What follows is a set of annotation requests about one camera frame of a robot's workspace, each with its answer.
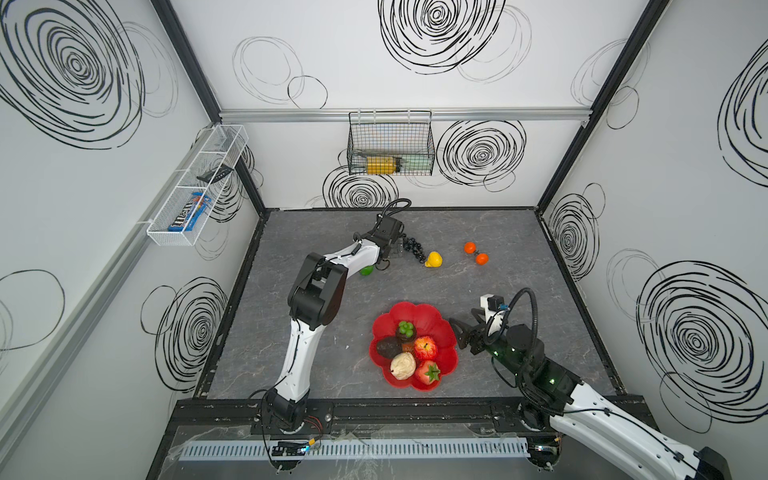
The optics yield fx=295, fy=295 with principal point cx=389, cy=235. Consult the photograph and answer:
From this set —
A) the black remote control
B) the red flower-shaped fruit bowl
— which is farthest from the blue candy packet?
the red flower-shaped fruit bowl

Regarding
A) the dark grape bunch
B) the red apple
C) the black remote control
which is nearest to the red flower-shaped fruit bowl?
the red apple

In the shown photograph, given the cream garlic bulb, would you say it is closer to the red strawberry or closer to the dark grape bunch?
the red strawberry

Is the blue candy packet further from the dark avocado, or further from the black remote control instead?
the dark avocado

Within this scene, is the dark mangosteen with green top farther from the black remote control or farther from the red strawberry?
the black remote control

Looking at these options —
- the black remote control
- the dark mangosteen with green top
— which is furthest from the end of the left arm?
the black remote control

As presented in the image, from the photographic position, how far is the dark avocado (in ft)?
2.65

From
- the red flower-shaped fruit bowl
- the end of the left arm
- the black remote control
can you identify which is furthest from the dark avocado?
the black remote control

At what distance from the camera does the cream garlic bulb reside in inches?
30.1

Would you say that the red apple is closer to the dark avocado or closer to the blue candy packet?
the dark avocado

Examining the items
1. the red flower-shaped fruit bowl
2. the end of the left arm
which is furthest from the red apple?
the end of the left arm
